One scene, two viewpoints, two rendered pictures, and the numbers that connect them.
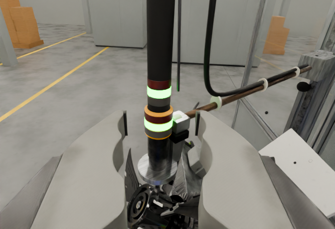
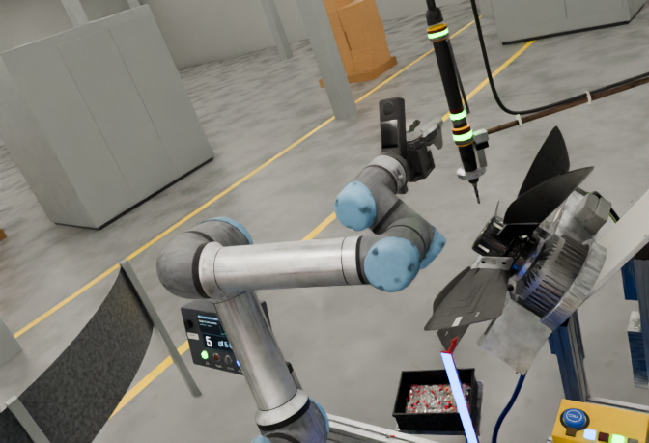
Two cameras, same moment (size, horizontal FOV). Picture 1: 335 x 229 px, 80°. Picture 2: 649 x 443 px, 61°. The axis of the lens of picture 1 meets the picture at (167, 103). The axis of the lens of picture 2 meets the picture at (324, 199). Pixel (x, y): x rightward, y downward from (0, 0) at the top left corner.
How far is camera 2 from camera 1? 1.08 m
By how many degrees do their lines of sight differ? 40
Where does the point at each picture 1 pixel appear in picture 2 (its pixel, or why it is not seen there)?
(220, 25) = not seen: outside the picture
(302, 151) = not seen: outside the picture
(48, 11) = not seen: outside the picture
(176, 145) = (480, 152)
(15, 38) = (350, 64)
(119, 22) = not seen: outside the picture
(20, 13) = (355, 14)
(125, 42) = (578, 17)
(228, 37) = not seen: outside the picture
